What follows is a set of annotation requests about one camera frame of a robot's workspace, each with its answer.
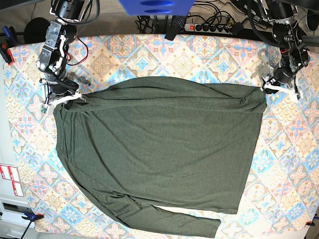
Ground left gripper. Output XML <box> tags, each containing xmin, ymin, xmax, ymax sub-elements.
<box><xmin>260</xmin><ymin>66</ymin><xmax>300</xmax><ymax>102</ymax></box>

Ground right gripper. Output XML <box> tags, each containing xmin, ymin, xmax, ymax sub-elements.
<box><xmin>43</xmin><ymin>73</ymin><xmax>91</xmax><ymax>109</ymax></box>

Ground dark green long-sleeve shirt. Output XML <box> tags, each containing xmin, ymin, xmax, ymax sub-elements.
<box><xmin>53</xmin><ymin>77</ymin><xmax>267</xmax><ymax>238</ymax></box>

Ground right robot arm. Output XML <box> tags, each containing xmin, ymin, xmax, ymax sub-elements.
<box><xmin>36</xmin><ymin>0</ymin><xmax>92</xmax><ymax>114</ymax></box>

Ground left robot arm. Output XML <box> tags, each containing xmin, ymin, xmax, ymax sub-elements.
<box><xmin>257</xmin><ymin>0</ymin><xmax>310</xmax><ymax>103</ymax></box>

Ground black round stool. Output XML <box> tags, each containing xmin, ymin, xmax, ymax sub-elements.
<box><xmin>23</xmin><ymin>17</ymin><xmax>50</xmax><ymax>44</ymax></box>

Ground red white stickers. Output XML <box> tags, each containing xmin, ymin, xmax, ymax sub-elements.
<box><xmin>0</xmin><ymin>164</ymin><xmax>24</xmax><ymax>197</ymax></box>

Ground white power strip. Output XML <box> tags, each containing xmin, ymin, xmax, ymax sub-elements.
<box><xmin>184</xmin><ymin>23</ymin><xmax>231</xmax><ymax>34</ymax></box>

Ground colourful patterned tablecloth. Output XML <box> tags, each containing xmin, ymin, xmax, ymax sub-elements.
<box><xmin>0</xmin><ymin>34</ymin><xmax>319</xmax><ymax>239</ymax></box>

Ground blue plastic box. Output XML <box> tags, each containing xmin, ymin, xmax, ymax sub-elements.
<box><xmin>119</xmin><ymin>0</ymin><xmax>195</xmax><ymax>16</ymax></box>

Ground black remote control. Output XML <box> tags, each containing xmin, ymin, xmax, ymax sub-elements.
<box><xmin>164</xmin><ymin>15</ymin><xmax>186</xmax><ymax>41</ymax></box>

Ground blue clamp bottom left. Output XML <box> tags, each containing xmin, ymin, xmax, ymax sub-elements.
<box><xmin>21</xmin><ymin>213</ymin><xmax>44</xmax><ymax>239</ymax></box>

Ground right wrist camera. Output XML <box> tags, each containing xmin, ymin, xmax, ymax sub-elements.
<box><xmin>41</xmin><ymin>104</ymin><xmax>55</xmax><ymax>118</ymax></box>

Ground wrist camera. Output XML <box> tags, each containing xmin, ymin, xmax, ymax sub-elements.
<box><xmin>41</xmin><ymin>104</ymin><xmax>55</xmax><ymax>118</ymax></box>
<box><xmin>293</xmin><ymin>91</ymin><xmax>304</xmax><ymax>104</ymax></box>

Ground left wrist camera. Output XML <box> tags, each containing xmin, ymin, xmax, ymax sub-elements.
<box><xmin>293</xmin><ymin>91</ymin><xmax>304</xmax><ymax>104</ymax></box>

